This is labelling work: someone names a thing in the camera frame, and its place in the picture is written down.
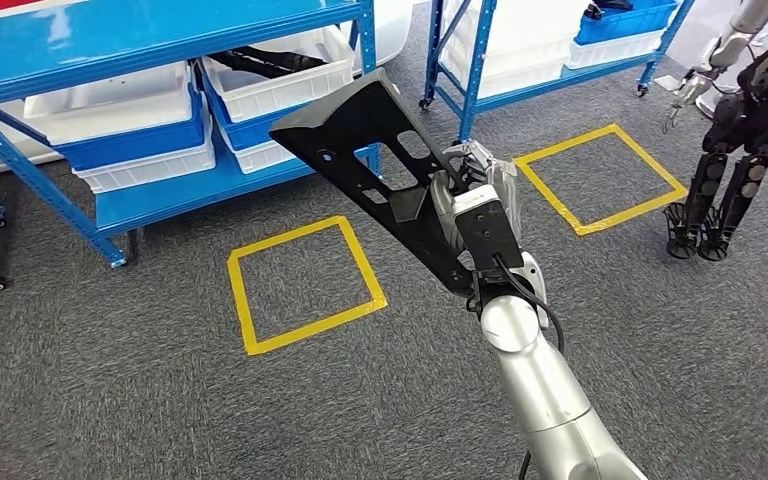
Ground yellow floor tape square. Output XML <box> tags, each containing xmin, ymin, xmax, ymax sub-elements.
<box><xmin>515</xmin><ymin>123</ymin><xmax>689</xmax><ymax>238</ymax></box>
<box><xmin>226</xmin><ymin>215</ymin><xmax>389</xmax><ymax>358</ymax></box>

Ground black plastic parts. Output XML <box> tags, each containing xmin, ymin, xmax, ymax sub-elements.
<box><xmin>210</xmin><ymin>44</ymin><xmax>329</xmax><ymax>82</ymax></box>
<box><xmin>585</xmin><ymin>0</ymin><xmax>634</xmax><ymax>20</ymax></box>

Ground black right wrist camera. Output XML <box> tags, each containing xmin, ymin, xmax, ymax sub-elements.
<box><xmin>451</xmin><ymin>184</ymin><xmax>526</xmax><ymax>272</ymax></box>

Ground black humanoid robot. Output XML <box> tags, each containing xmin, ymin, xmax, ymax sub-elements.
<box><xmin>662</xmin><ymin>0</ymin><xmax>768</xmax><ymax>263</ymax></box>

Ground black plastic plate frame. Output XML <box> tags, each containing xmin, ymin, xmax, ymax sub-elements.
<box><xmin>267</xmin><ymin>67</ymin><xmax>478</xmax><ymax>298</ymax></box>

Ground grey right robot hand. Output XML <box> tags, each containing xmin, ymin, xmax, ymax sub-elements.
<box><xmin>431</xmin><ymin>139</ymin><xmax>526</xmax><ymax>252</ymax></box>

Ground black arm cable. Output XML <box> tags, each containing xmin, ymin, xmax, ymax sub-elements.
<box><xmin>493</xmin><ymin>254</ymin><xmax>566</xmax><ymax>480</ymax></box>

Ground white car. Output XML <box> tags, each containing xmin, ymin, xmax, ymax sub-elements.
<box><xmin>0</xmin><ymin>0</ymin><xmax>417</xmax><ymax>180</ymax></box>

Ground white plastic crate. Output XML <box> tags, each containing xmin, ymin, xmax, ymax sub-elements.
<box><xmin>440</xmin><ymin>46</ymin><xmax>574</xmax><ymax>101</ymax></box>
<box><xmin>443</xmin><ymin>0</ymin><xmax>574</xmax><ymax>68</ymax></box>

